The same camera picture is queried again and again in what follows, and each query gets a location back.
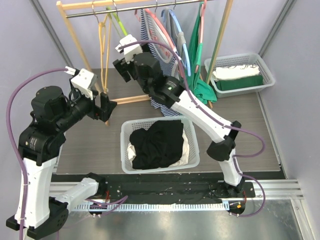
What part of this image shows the blue white striped tank top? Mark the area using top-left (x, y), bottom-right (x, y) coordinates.
top-left (138, 8), bottom-right (182, 118)

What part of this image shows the yellow velvet hanger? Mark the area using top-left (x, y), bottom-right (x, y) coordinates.
top-left (91, 1), bottom-right (112, 94)

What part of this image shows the lime green hanger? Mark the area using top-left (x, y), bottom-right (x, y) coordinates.
top-left (107, 12), bottom-right (128, 39)

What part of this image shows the grey tank top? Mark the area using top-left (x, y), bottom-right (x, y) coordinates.
top-left (161, 8), bottom-right (186, 51)

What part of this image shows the blue hanger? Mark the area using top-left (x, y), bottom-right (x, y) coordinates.
top-left (161, 8), bottom-right (191, 77)

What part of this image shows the black tank top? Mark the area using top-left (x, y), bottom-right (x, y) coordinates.
top-left (129, 120), bottom-right (184, 170)

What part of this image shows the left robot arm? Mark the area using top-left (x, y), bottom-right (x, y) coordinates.
top-left (6, 86), bottom-right (117, 240)

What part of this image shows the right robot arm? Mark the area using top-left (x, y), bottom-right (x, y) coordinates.
top-left (112, 52), bottom-right (245, 198)

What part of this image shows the green tank top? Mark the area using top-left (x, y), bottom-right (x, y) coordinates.
top-left (187, 7), bottom-right (217, 105)

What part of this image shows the white perforated front basket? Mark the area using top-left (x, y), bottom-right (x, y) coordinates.
top-left (120, 116), bottom-right (200, 174)

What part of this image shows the white perforated basket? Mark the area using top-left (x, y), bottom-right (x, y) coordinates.
top-left (120, 116), bottom-right (200, 174)
top-left (210, 53), bottom-right (276, 98)

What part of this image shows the wooden clothes rack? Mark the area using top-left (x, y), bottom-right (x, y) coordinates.
top-left (55, 0), bottom-right (235, 127)

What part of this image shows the folded white garment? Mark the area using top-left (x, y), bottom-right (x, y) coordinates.
top-left (212, 64), bottom-right (260, 82)

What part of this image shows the folded green garment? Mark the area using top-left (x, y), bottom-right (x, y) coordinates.
top-left (215, 75), bottom-right (263, 91)

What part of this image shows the white perforated back basket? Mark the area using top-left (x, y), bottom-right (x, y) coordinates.
top-left (210, 53), bottom-right (276, 98)

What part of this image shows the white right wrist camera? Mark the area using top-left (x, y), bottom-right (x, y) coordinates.
top-left (115, 34), bottom-right (143, 64)

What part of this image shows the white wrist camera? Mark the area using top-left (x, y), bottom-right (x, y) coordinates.
top-left (115, 34), bottom-right (143, 64)
top-left (64, 66), bottom-right (97, 100)

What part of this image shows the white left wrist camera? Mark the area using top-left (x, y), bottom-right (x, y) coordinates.
top-left (64, 66), bottom-right (97, 100)

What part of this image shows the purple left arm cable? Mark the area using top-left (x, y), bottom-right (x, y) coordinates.
top-left (5, 69), bottom-right (129, 240)

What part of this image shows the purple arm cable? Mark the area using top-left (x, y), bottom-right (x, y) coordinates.
top-left (117, 40), bottom-right (267, 218)
top-left (5, 69), bottom-right (129, 240)

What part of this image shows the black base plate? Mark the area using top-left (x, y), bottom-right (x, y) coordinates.
top-left (51, 171), bottom-right (287, 205)

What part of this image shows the white slotted cable duct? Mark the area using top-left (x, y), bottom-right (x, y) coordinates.
top-left (73, 201), bottom-right (230, 212)

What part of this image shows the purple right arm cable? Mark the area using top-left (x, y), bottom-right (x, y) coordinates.
top-left (117, 40), bottom-right (267, 218)

